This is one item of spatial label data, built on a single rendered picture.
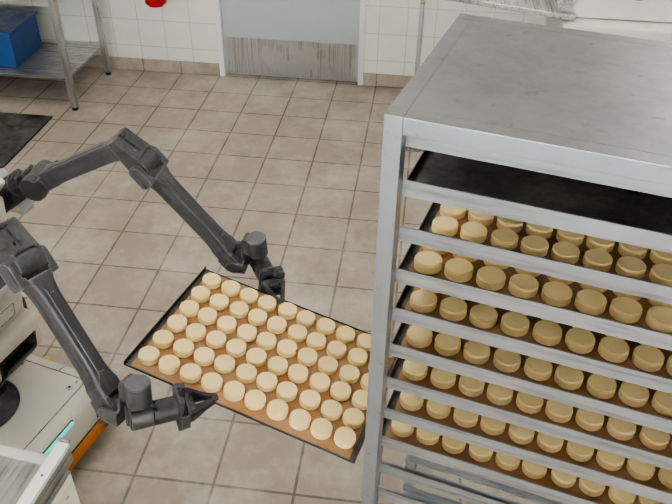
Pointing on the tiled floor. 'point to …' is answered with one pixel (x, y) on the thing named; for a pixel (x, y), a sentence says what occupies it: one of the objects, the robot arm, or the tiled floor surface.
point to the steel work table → (62, 55)
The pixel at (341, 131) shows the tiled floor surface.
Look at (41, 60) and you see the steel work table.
